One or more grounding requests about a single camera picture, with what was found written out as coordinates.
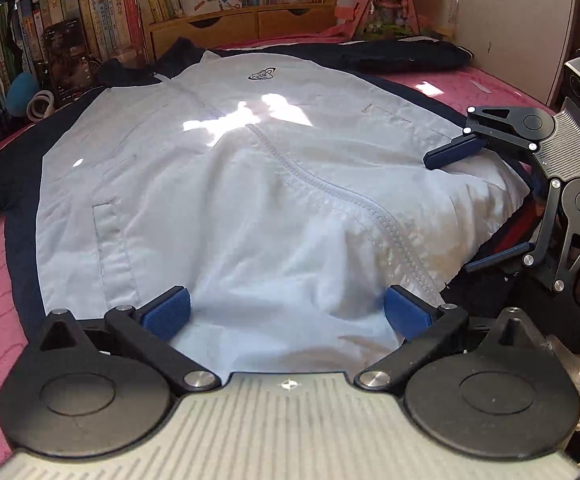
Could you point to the pink triangular bag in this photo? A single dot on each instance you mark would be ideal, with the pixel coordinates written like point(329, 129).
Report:
point(394, 5)

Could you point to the black smartphone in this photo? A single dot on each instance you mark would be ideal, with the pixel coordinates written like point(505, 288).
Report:
point(67, 62)

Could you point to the blue plush ball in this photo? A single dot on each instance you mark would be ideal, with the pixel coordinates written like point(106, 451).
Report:
point(21, 92)

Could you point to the navy and white jacket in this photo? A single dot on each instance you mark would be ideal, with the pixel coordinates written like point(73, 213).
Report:
point(245, 200)

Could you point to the row of large books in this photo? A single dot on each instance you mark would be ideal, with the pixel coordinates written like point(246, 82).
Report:
point(0, 35)

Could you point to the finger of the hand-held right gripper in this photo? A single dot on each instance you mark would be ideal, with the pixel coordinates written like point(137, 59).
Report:
point(499, 257)
point(457, 152)

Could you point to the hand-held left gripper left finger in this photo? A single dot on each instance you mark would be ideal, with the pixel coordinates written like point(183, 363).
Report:
point(167, 312)

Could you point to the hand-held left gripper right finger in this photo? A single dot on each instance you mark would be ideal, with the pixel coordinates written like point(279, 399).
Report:
point(404, 312)

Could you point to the wooden drawer organizer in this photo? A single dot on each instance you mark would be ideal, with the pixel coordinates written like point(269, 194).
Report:
point(230, 30)

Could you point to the white plastic strip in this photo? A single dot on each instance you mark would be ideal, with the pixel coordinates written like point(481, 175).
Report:
point(480, 85)

